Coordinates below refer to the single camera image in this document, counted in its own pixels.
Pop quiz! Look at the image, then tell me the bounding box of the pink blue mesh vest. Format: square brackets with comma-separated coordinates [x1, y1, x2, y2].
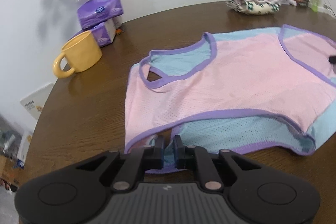
[125, 25, 335, 156]

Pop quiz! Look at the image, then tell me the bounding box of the green spray bottle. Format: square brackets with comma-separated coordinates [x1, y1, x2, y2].
[309, 0, 321, 12]

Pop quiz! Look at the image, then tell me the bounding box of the black red gift box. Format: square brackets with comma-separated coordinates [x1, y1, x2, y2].
[289, 0, 309, 7]

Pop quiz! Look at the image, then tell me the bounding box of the folded green flower garment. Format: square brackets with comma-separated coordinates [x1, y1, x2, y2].
[226, 0, 280, 15]

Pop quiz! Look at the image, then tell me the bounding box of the yellow ceramic mug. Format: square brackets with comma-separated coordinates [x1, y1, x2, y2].
[52, 31, 102, 79]

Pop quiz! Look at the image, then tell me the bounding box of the lower purple tissue pack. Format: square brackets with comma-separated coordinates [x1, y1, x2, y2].
[89, 18, 122, 47]

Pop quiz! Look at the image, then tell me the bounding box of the purple tissue pack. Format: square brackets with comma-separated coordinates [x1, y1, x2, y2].
[89, 18, 122, 47]
[77, 0, 123, 30]

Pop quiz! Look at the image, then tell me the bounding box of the upper purple tissue pack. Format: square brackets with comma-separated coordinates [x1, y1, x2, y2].
[77, 0, 123, 30]

